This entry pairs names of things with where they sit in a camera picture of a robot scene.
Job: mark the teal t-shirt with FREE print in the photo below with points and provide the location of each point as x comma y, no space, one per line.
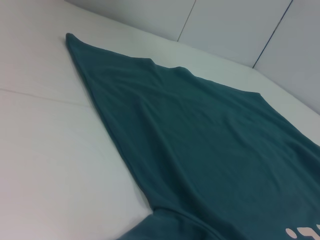
200,137

